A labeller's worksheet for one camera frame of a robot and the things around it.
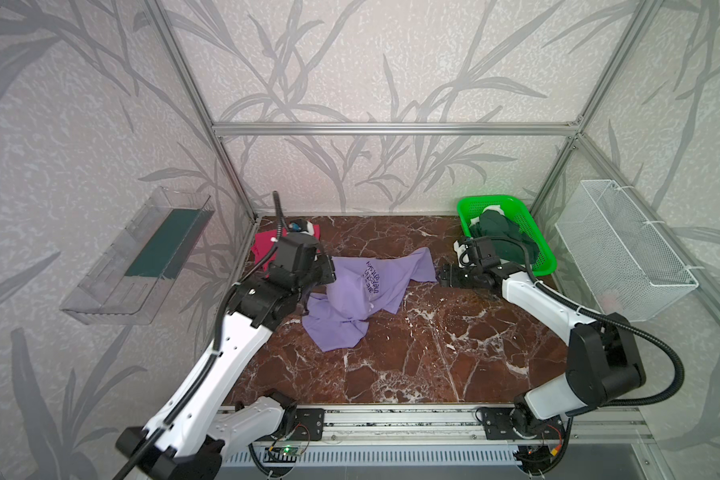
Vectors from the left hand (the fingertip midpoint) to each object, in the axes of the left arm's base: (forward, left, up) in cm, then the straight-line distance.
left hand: (334, 251), depth 71 cm
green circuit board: (-38, +10, -29) cm, 49 cm away
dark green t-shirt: (+26, -50, -18) cm, 59 cm away
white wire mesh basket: (-8, -64, +5) cm, 65 cm away
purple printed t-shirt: (-6, +1, -27) cm, 27 cm away
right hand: (+8, -32, -19) cm, 38 cm away
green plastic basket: (+39, -46, -24) cm, 65 cm away
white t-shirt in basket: (+37, -54, -22) cm, 69 cm away
